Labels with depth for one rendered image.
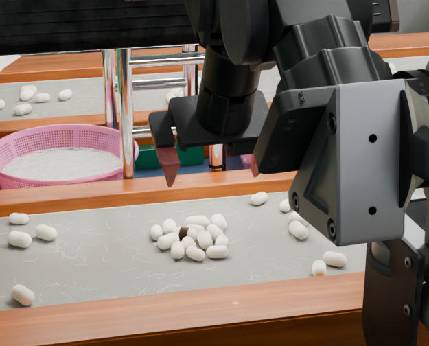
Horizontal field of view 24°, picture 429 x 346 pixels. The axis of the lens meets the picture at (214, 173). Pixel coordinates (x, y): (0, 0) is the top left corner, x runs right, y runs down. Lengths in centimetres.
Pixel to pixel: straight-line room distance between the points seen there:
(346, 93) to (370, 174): 6
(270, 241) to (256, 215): 9
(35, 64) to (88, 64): 12
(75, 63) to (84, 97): 17
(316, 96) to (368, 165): 6
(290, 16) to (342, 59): 6
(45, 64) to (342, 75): 163
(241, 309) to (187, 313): 7
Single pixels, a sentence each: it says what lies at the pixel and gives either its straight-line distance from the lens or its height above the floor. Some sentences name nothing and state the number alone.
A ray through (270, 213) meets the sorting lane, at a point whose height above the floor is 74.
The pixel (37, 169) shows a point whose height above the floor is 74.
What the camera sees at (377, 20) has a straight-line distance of 148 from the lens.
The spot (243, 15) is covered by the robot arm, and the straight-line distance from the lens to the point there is 76.
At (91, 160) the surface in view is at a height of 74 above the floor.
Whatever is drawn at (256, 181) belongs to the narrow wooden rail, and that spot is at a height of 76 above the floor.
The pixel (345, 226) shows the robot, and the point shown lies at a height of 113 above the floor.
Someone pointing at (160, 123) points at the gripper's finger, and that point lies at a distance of 104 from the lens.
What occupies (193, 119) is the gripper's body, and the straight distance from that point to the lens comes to 102.
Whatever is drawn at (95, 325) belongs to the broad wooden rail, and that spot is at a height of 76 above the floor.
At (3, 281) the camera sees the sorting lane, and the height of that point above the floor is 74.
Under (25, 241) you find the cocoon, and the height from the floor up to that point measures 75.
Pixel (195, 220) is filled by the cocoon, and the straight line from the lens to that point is 153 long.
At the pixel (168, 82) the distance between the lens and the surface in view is 188.
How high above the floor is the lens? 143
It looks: 23 degrees down
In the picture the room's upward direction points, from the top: straight up
